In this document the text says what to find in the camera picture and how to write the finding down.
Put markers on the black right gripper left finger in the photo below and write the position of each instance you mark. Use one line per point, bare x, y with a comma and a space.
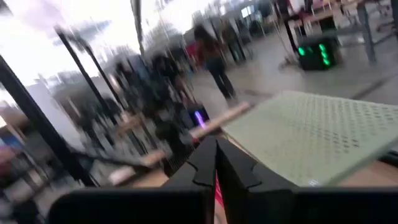
140, 205

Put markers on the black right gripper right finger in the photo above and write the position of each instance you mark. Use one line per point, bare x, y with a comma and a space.
280, 205

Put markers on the green perforated metal shelf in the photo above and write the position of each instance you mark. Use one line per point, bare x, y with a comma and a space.
311, 137

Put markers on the black computer with purple light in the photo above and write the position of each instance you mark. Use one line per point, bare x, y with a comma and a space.
192, 116

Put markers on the black computer with green lights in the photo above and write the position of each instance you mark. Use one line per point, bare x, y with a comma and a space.
311, 62

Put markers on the person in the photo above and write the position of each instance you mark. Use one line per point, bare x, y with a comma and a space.
214, 62

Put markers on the wooden background table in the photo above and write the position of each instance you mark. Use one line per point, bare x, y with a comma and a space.
323, 15

